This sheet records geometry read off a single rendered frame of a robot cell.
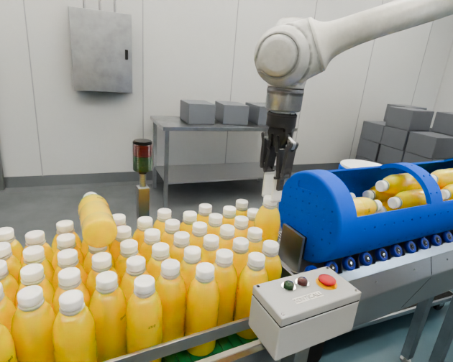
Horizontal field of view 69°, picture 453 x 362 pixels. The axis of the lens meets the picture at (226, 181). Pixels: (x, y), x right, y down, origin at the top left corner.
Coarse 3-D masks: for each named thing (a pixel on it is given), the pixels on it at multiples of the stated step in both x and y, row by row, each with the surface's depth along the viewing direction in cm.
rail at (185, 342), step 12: (228, 324) 71; (240, 324) 72; (192, 336) 67; (204, 336) 69; (216, 336) 70; (144, 348) 63; (156, 348) 64; (168, 348) 65; (180, 348) 67; (108, 360) 60; (120, 360) 61; (132, 360) 62; (144, 360) 63
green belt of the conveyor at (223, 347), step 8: (232, 336) 78; (216, 344) 76; (224, 344) 76; (232, 344) 76; (240, 344) 76; (184, 352) 73; (216, 352) 74; (168, 360) 71; (176, 360) 71; (184, 360) 71; (192, 360) 71
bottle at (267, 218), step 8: (264, 208) 90; (272, 208) 89; (256, 216) 91; (264, 216) 89; (272, 216) 88; (256, 224) 91; (264, 224) 89; (272, 224) 89; (264, 232) 89; (272, 232) 89; (264, 240) 90
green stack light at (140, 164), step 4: (136, 160) 106; (140, 160) 106; (144, 160) 106; (148, 160) 107; (136, 164) 106; (140, 164) 106; (144, 164) 106; (148, 164) 107; (136, 168) 107; (140, 168) 106; (144, 168) 107; (148, 168) 108
